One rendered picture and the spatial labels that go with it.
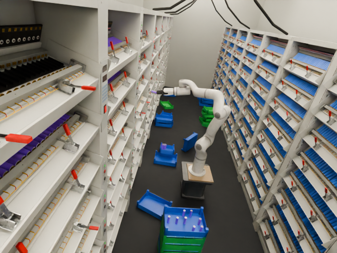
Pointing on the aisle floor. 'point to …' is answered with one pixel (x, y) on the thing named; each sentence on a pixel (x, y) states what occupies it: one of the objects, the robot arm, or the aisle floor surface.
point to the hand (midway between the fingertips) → (158, 92)
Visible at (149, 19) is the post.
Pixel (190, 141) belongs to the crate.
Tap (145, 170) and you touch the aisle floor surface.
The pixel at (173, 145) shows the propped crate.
